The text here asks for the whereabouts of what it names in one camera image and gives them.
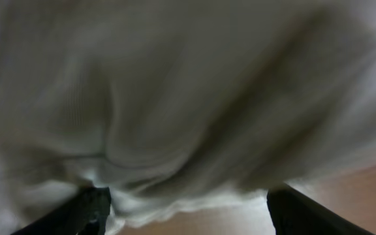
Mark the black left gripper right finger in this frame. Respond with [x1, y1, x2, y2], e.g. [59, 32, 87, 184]
[266, 186, 373, 235]

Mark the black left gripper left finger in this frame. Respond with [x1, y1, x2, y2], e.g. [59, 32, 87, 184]
[12, 187, 112, 235]

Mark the light grey t-shirt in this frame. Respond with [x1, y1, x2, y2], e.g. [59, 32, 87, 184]
[0, 0, 376, 234]

